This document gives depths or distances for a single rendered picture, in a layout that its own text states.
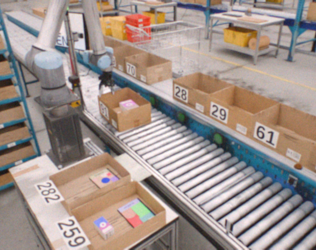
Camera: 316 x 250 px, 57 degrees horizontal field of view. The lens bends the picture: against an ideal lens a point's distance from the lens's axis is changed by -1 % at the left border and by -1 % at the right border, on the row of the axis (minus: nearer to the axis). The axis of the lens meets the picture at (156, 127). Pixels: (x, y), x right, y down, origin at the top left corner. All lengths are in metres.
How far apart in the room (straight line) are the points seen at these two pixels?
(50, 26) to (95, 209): 1.10
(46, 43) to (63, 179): 0.83
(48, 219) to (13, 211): 1.30
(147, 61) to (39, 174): 1.70
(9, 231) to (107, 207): 1.33
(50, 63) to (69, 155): 0.62
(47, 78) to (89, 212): 0.79
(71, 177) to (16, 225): 1.08
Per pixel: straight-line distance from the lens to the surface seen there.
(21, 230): 2.77
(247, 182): 1.83
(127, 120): 2.24
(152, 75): 2.72
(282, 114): 2.12
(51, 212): 1.72
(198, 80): 2.58
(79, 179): 1.85
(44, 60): 1.77
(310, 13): 6.49
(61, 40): 2.75
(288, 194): 1.83
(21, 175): 2.04
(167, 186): 1.75
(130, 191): 1.67
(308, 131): 2.06
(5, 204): 3.07
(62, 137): 1.94
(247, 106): 2.28
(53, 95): 1.82
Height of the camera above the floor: 1.92
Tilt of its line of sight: 31 degrees down
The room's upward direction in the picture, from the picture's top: 2 degrees counter-clockwise
